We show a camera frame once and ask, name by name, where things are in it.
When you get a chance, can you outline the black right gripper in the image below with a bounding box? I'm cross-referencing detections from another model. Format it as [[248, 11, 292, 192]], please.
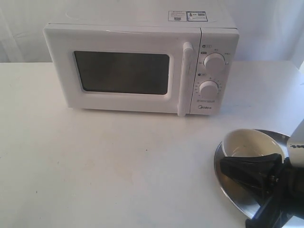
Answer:
[[220, 153, 304, 228]]

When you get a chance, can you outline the white ceramic bowl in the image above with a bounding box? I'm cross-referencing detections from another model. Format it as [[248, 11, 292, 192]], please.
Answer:
[[221, 129, 286, 160]]

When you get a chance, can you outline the white microwave door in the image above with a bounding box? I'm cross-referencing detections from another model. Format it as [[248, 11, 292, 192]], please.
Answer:
[[44, 24, 201, 116]]

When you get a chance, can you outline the white microwave oven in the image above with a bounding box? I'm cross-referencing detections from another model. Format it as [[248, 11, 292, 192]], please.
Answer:
[[50, 10, 239, 115]]

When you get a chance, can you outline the round metal plate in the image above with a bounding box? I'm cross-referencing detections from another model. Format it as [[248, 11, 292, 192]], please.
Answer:
[[214, 129, 289, 218]]

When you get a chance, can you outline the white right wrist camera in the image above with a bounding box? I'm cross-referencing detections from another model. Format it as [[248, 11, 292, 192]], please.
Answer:
[[287, 120, 304, 168]]

